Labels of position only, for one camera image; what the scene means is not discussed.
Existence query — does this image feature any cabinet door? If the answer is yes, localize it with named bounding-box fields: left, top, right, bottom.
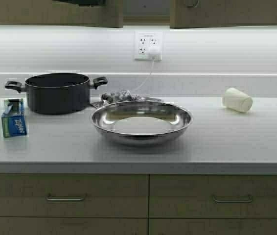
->
left=0, top=217, right=147, bottom=235
left=0, top=0, right=123, bottom=28
left=149, top=219, right=277, bottom=235
left=170, top=0, right=277, bottom=28

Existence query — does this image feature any right wooden drawer front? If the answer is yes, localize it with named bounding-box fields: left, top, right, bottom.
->
left=149, top=175, right=277, bottom=219

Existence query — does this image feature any white wall outlet plate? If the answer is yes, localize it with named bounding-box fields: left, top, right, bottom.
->
left=134, top=31, right=163, bottom=61

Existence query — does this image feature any left wooden drawer front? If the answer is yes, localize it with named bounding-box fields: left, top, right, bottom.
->
left=0, top=173, right=148, bottom=218

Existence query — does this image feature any wooden drawer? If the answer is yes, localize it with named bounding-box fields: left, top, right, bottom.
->
left=0, top=173, right=148, bottom=218
left=149, top=175, right=277, bottom=219

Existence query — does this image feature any black cooking pot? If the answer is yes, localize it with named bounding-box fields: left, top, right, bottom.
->
left=5, top=73, right=108, bottom=115

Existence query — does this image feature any white charging cable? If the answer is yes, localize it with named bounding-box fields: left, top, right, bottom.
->
left=131, top=59, right=156, bottom=96

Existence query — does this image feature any left upper cabinet door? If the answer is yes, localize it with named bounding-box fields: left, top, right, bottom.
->
left=0, top=0, right=123, bottom=28

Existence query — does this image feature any blue Ziploc bag box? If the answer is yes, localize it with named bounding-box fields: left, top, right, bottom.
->
left=1, top=98, right=27, bottom=138

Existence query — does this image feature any left lower cabinet door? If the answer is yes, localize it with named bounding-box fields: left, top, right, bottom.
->
left=0, top=217, right=147, bottom=235

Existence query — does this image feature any white paper cup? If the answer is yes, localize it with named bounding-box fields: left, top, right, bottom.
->
left=222, top=88, right=253, bottom=113

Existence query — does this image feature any large stainless steel pan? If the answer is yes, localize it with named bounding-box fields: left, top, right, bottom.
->
left=90, top=101, right=194, bottom=146

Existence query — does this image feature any grey patterned dish cloth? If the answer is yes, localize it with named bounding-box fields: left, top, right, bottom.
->
left=90, top=90, right=163, bottom=108

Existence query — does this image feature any right upper cabinet door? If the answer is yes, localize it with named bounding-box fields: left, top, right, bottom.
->
left=170, top=0, right=277, bottom=28

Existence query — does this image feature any right lower cabinet door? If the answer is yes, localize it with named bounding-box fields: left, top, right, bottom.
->
left=149, top=219, right=277, bottom=235

